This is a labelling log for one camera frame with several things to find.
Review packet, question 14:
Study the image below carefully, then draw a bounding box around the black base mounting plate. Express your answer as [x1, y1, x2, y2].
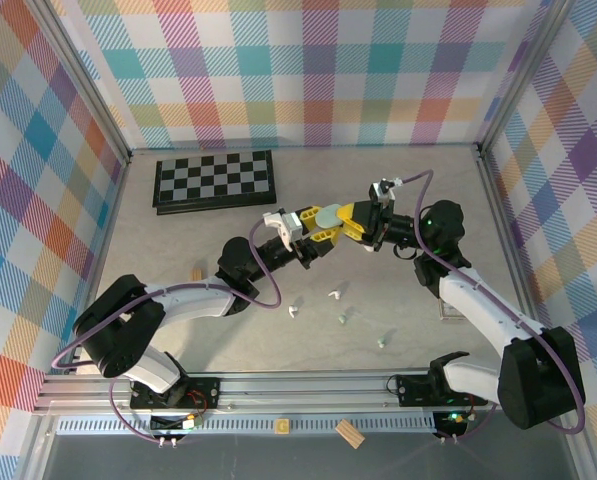
[129, 377, 223, 409]
[395, 373, 489, 407]

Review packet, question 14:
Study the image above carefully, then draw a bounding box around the small black connector board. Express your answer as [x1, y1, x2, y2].
[433, 410, 468, 435]
[149, 413, 203, 432]

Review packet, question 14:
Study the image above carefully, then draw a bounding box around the aluminium side rail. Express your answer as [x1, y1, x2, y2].
[70, 152, 132, 374]
[475, 144, 537, 331]

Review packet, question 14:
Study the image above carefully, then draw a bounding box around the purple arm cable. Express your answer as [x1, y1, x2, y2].
[397, 169, 588, 444]
[51, 219, 283, 445]

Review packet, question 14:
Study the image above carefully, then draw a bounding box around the long wooden block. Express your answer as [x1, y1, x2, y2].
[335, 419, 367, 448]

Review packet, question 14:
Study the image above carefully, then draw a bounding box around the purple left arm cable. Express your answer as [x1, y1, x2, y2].
[51, 219, 283, 445]

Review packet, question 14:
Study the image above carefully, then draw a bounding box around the aluminium frame post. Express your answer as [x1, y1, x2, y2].
[475, 0, 574, 156]
[30, 0, 133, 164]

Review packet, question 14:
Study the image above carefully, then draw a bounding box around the flat card with border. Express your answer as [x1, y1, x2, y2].
[438, 297, 467, 321]

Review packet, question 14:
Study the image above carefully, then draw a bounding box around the perforated grey cable tray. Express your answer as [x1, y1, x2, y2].
[56, 412, 438, 436]

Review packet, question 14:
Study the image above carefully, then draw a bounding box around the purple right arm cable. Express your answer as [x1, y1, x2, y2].
[397, 169, 588, 444]

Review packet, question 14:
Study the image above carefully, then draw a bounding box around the mint green earbud charging case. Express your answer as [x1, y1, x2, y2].
[313, 203, 342, 229]

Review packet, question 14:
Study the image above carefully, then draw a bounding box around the black and white chessboard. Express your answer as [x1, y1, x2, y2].
[151, 148, 278, 217]

